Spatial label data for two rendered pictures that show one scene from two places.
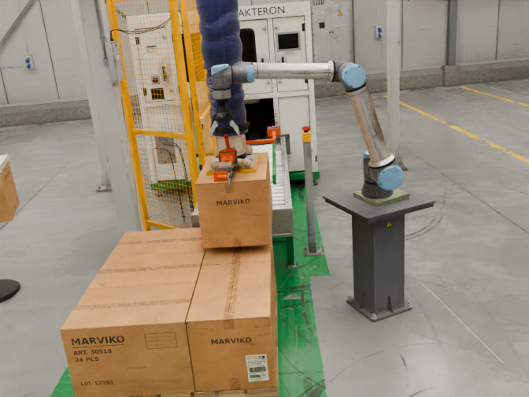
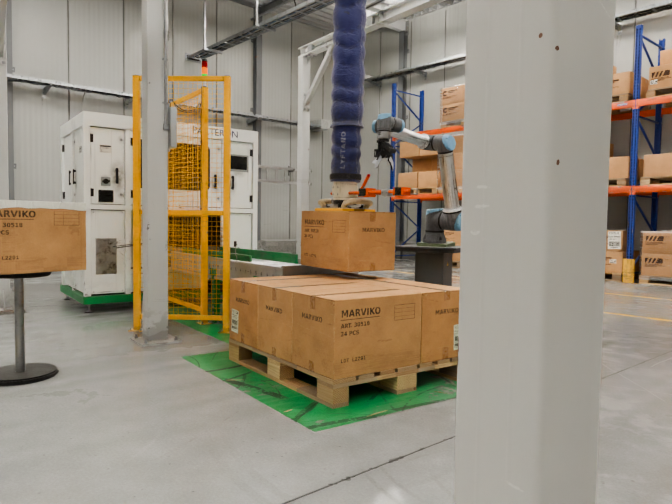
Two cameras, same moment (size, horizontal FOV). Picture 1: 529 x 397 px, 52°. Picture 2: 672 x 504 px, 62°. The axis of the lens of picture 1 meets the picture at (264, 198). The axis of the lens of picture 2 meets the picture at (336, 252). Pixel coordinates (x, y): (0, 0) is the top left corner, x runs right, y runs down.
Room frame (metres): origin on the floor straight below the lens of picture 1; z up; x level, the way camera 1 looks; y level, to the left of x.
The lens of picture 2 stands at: (0.07, 2.71, 0.93)
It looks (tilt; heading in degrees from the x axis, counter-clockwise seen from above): 3 degrees down; 322
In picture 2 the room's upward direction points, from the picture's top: 1 degrees clockwise
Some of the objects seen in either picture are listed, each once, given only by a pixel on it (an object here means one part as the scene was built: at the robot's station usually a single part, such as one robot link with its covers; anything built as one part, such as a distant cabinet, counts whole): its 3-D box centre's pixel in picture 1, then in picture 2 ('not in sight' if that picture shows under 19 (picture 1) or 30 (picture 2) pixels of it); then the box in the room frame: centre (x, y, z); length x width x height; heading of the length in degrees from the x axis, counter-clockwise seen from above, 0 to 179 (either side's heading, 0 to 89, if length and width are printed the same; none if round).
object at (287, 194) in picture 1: (286, 174); not in sight; (4.64, -0.21, 0.50); 2.31 x 0.05 x 0.19; 178
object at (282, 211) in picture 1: (242, 214); (321, 267); (3.48, 0.16, 0.58); 0.70 x 0.03 x 0.06; 88
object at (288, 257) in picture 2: (278, 154); (258, 253); (4.99, -0.16, 0.60); 1.60 x 0.10 x 0.09; 178
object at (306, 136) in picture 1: (309, 194); not in sight; (4.03, -0.36, 0.50); 0.07 x 0.07 x 1.00; 88
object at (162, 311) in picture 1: (188, 297); (342, 314); (2.81, 0.49, 0.34); 1.20 x 1.00 x 0.40; 178
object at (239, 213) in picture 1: (237, 197); (346, 239); (3.19, 0.17, 0.81); 0.60 x 0.40 x 0.40; 177
